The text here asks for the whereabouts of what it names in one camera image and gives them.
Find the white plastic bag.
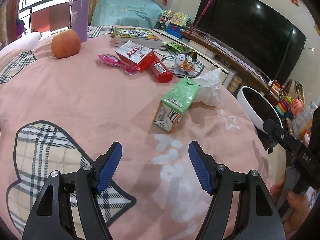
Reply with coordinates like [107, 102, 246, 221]
[193, 69, 222, 107]

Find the green drink carton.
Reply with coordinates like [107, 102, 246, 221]
[153, 77, 201, 133]

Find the small cartoon snack packet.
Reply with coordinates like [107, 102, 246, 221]
[174, 54, 195, 77]

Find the red cylindrical can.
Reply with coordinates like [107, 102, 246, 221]
[150, 58, 173, 83]

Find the pink candy wrapper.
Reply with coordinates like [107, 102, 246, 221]
[98, 54, 138, 75]

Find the red white carton box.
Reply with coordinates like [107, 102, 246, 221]
[116, 41, 156, 72]

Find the white rimmed black trash bin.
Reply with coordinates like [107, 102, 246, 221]
[236, 86, 283, 154]

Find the person's right hand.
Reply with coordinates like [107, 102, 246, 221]
[269, 175, 312, 235]

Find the white tv cabinet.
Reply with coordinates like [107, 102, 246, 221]
[154, 28, 277, 101]

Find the black curved television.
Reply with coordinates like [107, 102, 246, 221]
[195, 0, 306, 85]

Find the pink blanket table cover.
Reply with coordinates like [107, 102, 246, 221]
[1, 35, 274, 239]

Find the green snack wrapper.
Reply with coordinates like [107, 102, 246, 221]
[165, 42, 196, 55]

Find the colourful toy cash register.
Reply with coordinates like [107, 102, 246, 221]
[156, 9, 193, 39]

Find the orange round fruit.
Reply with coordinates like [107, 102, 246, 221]
[51, 29, 81, 59]

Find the white pillow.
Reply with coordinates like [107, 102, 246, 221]
[1, 31, 42, 58]

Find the green children's book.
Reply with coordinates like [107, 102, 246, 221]
[113, 27, 163, 49]

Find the purple thermos bottle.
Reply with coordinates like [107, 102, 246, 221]
[71, 0, 89, 42]

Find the teal covered furniture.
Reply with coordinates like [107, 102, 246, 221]
[91, 0, 164, 29]

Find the rainbow stacking ring toy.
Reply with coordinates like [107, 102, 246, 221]
[274, 95, 294, 121]

